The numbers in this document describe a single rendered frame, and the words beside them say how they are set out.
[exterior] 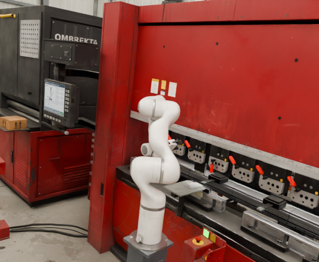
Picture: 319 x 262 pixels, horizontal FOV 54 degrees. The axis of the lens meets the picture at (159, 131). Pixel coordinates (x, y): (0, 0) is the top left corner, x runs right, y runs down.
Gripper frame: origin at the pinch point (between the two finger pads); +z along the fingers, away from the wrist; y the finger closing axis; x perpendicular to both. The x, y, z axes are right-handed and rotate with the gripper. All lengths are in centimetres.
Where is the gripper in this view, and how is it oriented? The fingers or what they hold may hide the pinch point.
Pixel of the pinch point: (177, 145)
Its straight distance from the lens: 225.8
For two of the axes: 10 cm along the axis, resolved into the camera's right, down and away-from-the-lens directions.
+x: 4.5, 7.9, -4.1
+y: -5.1, 6.1, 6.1
